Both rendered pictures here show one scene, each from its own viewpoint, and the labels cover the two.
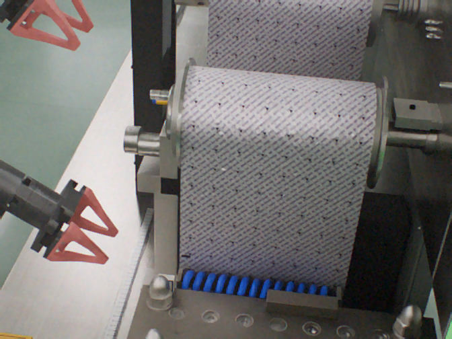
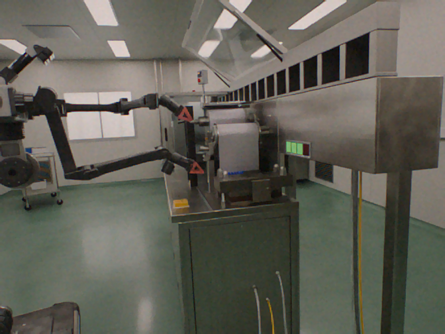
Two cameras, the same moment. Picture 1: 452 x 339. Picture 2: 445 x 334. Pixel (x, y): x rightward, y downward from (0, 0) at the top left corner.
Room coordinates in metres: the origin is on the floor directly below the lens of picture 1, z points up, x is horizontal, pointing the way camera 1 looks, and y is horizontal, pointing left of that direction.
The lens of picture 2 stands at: (-0.84, 0.53, 1.33)
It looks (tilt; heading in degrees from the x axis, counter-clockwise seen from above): 9 degrees down; 343
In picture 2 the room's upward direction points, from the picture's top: 3 degrees counter-clockwise
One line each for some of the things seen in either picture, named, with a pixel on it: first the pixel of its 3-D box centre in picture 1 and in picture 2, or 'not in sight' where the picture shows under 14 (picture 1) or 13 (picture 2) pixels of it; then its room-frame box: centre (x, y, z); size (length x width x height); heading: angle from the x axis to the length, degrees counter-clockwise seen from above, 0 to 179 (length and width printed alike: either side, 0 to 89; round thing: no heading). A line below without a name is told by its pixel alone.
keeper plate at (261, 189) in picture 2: not in sight; (261, 190); (0.52, -0.10, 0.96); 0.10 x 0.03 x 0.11; 85
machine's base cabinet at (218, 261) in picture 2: not in sight; (205, 219); (1.74, -0.08, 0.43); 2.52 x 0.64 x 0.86; 175
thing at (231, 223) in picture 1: (266, 231); (239, 158); (0.74, -0.07, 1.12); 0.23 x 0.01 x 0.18; 85
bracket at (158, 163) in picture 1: (159, 212); (208, 168); (0.85, 0.09, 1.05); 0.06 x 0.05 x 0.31; 85
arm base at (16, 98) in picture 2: not in sight; (22, 101); (0.62, 0.94, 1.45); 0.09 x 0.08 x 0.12; 8
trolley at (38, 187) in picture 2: not in sight; (38, 175); (5.19, 2.16, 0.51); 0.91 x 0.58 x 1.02; 19
